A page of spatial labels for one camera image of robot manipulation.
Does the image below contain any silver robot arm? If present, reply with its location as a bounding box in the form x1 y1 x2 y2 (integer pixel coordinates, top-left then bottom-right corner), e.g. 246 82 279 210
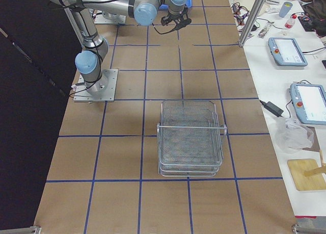
50 0 192 102
102 11 119 22

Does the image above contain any black power adapter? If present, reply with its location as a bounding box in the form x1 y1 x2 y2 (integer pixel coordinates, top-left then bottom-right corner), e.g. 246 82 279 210
261 101 284 117

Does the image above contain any blue plastic tray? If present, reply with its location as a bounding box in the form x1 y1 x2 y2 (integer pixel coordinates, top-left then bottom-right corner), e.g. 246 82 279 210
159 0 193 10

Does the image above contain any clear plastic bag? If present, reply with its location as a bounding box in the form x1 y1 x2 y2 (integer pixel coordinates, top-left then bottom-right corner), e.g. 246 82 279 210
275 118 314 150

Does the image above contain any upper teach pendant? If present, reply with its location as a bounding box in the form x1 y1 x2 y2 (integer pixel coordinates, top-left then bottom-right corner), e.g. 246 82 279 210
268 37 308 67

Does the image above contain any teach pendant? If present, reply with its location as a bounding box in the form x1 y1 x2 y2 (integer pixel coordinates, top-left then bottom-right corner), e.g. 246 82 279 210
289 83 325 125
268 37 308 67

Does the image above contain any lower teach pendant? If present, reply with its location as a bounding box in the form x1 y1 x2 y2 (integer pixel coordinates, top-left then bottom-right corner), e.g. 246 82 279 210
289 83 325 125

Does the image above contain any plastic water bottle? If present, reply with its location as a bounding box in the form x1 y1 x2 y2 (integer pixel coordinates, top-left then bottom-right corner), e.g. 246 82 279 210
284 14 297 30

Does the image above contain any wooden board stand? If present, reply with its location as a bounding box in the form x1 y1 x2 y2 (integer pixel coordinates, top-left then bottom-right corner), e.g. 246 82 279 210
287 150 325 191

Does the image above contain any blue cup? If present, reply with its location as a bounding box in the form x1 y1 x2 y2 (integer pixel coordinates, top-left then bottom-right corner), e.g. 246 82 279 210
279 2 293 18

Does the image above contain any person at desk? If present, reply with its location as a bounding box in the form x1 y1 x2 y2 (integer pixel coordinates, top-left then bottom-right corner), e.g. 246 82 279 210
301 0 325 38

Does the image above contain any silver wire mesh shelf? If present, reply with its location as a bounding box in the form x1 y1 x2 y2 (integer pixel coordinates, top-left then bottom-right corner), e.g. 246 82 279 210
157 99 227 177

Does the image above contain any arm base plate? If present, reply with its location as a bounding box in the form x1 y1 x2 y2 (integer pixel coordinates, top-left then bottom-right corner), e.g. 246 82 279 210
73 69 119 102
93 11 126 25

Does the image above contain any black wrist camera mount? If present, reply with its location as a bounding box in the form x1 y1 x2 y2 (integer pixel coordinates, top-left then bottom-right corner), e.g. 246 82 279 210
160 8 192 35

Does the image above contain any aluminium frame post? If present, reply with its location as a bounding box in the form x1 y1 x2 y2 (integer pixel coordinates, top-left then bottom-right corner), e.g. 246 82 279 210
238 0 265 47

